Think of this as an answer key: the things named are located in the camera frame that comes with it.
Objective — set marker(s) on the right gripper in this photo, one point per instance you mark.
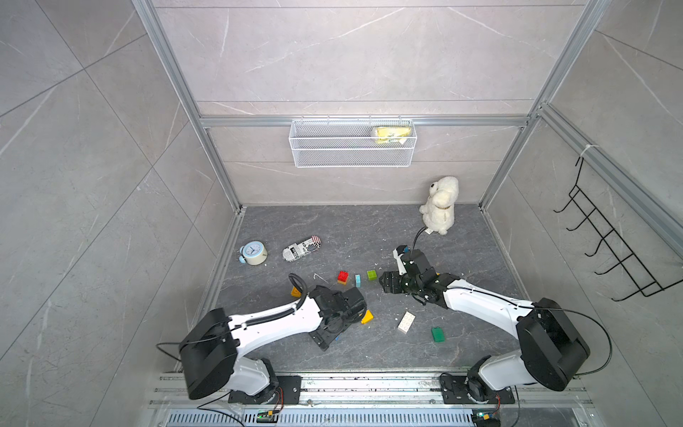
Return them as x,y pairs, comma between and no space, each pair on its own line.
389,284

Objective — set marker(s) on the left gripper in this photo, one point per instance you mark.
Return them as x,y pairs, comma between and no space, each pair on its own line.
326,339

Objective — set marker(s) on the red lego brick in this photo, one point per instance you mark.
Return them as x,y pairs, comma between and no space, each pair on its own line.
343,278

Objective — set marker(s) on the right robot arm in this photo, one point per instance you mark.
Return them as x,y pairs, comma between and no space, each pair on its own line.
551,350

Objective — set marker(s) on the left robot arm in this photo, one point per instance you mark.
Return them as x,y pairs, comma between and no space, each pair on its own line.
214,354

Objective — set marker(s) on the yellow stepped lego brick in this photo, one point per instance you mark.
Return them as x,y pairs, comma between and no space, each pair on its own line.
367,317

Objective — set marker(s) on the white long lego brick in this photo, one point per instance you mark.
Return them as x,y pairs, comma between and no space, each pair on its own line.
406,322

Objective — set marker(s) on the green flat lego brick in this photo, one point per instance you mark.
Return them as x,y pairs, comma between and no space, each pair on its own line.
438,335

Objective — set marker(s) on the small toy car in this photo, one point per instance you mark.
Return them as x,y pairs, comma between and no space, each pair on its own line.
297,251

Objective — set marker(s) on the white plush toy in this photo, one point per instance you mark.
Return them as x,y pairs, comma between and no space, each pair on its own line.
438,212

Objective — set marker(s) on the tape roll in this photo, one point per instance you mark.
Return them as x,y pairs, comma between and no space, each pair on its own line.
253,253

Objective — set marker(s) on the yellow sponge in basket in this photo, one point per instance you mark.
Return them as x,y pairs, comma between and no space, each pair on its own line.
392,134

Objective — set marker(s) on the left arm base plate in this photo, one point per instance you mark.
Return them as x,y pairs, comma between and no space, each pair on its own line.
286,390

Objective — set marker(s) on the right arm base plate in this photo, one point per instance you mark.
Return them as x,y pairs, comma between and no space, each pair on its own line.
459,389

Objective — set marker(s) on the white wire mesh basket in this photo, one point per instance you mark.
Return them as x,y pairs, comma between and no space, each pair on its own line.
328,143

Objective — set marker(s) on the black wire hook rack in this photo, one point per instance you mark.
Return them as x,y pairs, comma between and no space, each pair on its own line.
640,279

